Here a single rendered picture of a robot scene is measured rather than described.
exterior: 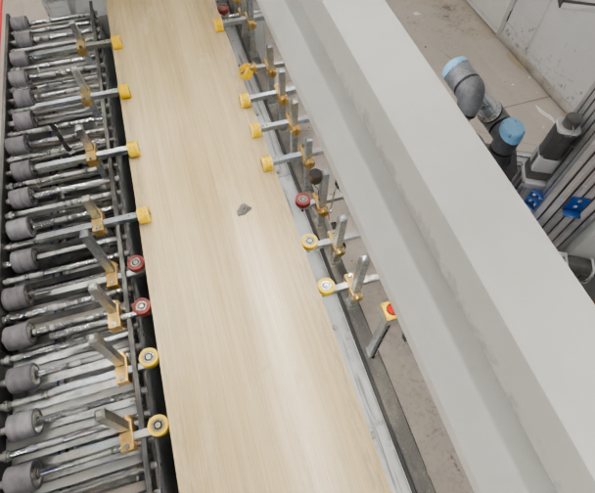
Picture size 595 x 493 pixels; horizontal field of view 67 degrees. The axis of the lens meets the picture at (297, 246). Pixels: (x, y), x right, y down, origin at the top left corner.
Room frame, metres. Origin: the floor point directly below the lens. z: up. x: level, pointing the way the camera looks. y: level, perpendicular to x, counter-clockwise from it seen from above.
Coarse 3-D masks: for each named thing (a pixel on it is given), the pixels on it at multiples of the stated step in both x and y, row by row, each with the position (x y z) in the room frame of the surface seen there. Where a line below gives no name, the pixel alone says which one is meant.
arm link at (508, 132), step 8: (504, 120) 1.58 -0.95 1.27; (512, 120) 1.58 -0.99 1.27; (520, 120) 1.59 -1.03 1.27; (496, 128) 1.58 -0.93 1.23; (504, 128) 1.54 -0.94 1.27; (512, 128) 1.54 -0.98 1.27; (520, 128) 1.54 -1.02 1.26; (496, 136) 1.55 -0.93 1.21; (504, 136) 1.51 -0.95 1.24; (512, 136) 1.50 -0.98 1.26; (520, 136) 1.50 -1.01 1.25; (496, 144) 1.52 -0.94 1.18; (504, 144) 1.50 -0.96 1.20; (512, 144) 1.49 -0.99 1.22; (496, 152) 1.51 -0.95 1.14; (504, 152) 1.49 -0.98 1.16; (512, 152) 1.50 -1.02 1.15
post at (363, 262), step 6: (360, 258) 0.89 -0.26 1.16; (366, 258) 0.89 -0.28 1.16; (360, 264) 0.88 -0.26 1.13; (366, 264) 0.88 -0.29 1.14; (360, 270) 0.87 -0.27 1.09; (366, 270) 0.88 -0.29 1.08; (354, 276) 0.90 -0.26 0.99; (360, 276) 0.87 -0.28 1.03; (354, 282) 0.89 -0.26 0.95; (360, 282) 0.88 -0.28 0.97; (354, 288) 0.87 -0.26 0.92; (360, 288) 0.88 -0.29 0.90; (348, 300) 0.89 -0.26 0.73
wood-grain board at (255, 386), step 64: (128, 0) 3.09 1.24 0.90; (192, 0) 3.11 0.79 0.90; (128, 64) 2.40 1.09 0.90; (192, 64) 2.42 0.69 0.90; (128, 128) 1.85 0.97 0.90; (192, 128) 1.86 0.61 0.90; (192, 192) 1.41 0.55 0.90; (256, 192) 1.42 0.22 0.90; (192, 256) 1.02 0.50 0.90; (256, 256) 1.03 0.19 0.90; (192, 320) 0.71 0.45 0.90; (256, 320) 0.71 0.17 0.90; (320, 320) 0.72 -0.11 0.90; (192, 384) 0.43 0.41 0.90; (256, 384) 0.44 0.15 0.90; (320, 384) 0.44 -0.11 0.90; (192, 448) 0.19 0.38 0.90; (256, 448) 0.20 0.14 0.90; (320, 448) 0.20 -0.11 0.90
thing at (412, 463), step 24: (240, 24) 3.14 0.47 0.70; (264, 72) 2.60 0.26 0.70; (288, 144) 1.94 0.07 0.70; (312, 192) 1.58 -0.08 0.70; (312, 216) 1.41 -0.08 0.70; (336, 264) 1.11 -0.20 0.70; (360, 312) 0.84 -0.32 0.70; (360, 336) 0.72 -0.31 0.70; (384, 384) 0.50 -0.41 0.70; (384, 408) 0.39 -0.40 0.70; (408, 432) 0.30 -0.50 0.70; (408, 456) 0.20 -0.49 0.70; (408, 480) 0.11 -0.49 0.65
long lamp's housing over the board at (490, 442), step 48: (288, 0) 0.63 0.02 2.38; (288, 48) 0.56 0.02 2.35; (336, 96) 0.44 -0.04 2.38; (336, 144) 0.38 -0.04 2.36; (384, 192) 0.29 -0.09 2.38; (384, 240) 0.24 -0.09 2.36; (384, 288) 0.20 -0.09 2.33; (432, 288) 0.18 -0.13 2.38; (432, 336) 0.14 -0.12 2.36; (432, 384) 0.10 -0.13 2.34; (480, 384) 0.09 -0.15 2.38; (480, 432) 0.06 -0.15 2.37; (480, 480) 0.02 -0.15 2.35; (528, 480) 0.02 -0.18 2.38
